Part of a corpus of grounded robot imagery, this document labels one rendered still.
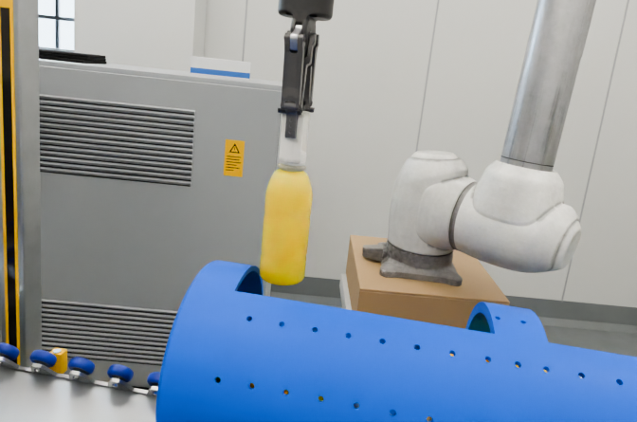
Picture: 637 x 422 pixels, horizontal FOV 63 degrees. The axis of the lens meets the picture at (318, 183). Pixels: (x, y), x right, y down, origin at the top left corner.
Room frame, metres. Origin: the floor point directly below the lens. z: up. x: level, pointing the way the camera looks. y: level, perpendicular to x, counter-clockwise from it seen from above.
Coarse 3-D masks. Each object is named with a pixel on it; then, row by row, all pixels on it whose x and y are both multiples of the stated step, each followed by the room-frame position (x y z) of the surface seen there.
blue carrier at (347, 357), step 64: (192, 320) 0.61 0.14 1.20; (256, 320) 0.61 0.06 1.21; (320, 320) 0.61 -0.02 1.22; (384, 320) 0.61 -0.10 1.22; (512, 320) 0.63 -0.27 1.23; (192, 384) 0.56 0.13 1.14; (256, 384) 0.56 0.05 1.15; (320, 384) 0.55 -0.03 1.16; (384, 384) 0.55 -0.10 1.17; (448, 384) 0.55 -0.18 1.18; (512, 384) 0.55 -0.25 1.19; (576, 384) 0.55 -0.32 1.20
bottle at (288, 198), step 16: (272, 176) 0.73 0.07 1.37; (288, 176) 0.72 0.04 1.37; (304, 176) 0.73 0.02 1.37; (272, 192) 0.72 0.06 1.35; (288, 192) 0.71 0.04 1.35; (304, 192) 0.72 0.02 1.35; (272, 208) 0.71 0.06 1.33; (288, 208) 0.71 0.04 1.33; (304, 208) 0.72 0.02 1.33; (272, 224) 0.71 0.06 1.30; (288, 224) 0.71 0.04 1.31; (304, 224) 0.72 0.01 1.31; (272, 240) 0.71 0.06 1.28; (288, 240) 0.71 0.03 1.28; (304, 240) 0.72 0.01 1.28; (272, 256) 0.71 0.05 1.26; (288, 256) 0.71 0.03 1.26; (304, 256) 0.73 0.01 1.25; (272, 272) 0.71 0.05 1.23; (288, 272) 0.71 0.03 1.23; (304, 272) 0.74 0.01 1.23
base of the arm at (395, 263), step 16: (368, 256) 1.16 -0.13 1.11; (384, 256) 1.14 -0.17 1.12; (400, 256) 1.10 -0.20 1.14; (416, 256) 1.09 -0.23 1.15; (432, 256) 1.09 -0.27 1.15; (448, 256) 1.11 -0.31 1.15; (384, 272) 1.08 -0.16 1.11; (400, 272) 1.08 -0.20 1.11; (416, 272) 1.08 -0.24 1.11; (432, 272) 1.08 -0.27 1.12; (448, 272) 1.09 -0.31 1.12
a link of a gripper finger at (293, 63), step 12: (288, 36) 0.68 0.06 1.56; (300, 36) 0.68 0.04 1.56; (288, 48) 0.68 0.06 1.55; (300, 48) 0.68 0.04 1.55; (288, 60) 0.69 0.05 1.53; (300, 60) 0.68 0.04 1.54; (288, 72) 0.69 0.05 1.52; (300, 72) 0.68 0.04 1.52; (288, 84) 0.69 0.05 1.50; (300, 84) 0.69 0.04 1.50; (288, 96) 0.69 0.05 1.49; (300, 96) 0.70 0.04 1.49
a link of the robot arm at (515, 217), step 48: (576, 0) 0.99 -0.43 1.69; (528, 48) 1.04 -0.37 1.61; (576, 48) 1.00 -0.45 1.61; (528, 96) 1.01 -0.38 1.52; (528, 144) 0.99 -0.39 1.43; (480, 192) 1.01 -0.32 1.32; (528, 192) 0.95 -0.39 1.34; (480, 240) 0.99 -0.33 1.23; (528, 240) 0.93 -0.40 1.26; (576, 240) 0.96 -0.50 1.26
